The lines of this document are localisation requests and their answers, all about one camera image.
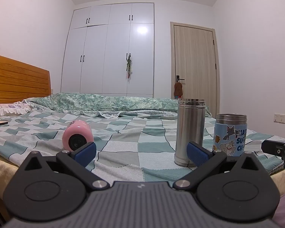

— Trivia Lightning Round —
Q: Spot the blue cartoon print cup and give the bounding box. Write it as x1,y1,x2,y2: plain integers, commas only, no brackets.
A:
212,113,248,157

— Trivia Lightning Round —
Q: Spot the pink bottle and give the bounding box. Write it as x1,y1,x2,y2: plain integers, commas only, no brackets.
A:
62,120,94,152

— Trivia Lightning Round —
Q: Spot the beige mattress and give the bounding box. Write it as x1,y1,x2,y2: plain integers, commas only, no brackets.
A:
0,151,23,221

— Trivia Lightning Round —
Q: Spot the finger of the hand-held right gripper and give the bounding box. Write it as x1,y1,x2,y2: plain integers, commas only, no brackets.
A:
261,139,285,169

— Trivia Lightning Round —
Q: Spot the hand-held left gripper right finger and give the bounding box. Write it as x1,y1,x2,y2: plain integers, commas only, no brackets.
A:
173,141,269,191

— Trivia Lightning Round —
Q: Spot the wooden headboard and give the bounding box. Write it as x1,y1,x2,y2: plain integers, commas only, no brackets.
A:
0,53,52,105

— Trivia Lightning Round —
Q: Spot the purple floral pillow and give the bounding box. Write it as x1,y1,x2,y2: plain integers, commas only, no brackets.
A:
0,103,34,118

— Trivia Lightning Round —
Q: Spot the light wooden door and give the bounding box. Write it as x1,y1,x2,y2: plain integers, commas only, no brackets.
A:
170,21,221,120

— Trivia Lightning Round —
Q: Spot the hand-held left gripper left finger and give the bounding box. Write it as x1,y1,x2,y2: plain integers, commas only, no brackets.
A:
18,142,110,191

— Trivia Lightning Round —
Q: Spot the brown bag on handle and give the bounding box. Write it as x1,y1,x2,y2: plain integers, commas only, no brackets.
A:
173,82,183,98

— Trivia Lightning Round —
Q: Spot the white wall socket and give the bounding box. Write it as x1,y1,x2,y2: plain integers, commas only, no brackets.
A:
274,113,285,125

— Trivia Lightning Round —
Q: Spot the checkered bed sheet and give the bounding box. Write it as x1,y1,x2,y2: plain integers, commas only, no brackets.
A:
0,110,285,188

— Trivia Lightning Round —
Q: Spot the green floral quilt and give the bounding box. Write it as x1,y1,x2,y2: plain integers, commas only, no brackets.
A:
13,93,212,120

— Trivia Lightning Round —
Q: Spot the hanging tassel ornament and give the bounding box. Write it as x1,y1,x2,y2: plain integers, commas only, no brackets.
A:
125,54,134,79

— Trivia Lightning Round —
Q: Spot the stainless steel thermos cup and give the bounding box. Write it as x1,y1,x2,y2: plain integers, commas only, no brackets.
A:
174,98,206,168

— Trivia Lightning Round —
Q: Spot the white wardrobe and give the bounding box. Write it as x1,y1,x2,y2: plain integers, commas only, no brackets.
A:
60,2,155,98

